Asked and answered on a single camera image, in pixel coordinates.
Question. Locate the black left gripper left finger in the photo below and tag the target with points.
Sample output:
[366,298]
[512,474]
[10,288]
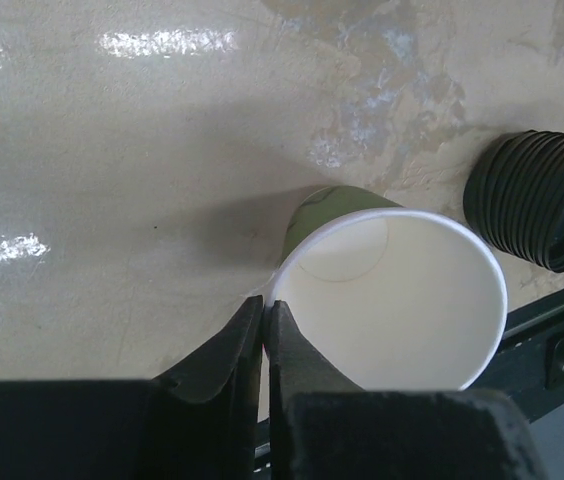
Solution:
[196,420]

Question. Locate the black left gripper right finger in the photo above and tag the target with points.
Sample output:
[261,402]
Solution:
[323,426]

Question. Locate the green paper coffee cup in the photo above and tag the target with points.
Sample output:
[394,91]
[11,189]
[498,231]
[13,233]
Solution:
[394,298]

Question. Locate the stack of black cup lids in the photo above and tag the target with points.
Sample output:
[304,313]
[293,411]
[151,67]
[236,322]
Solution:
[514,197]

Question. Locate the black table front rail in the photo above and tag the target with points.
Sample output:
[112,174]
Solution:
[528,369]

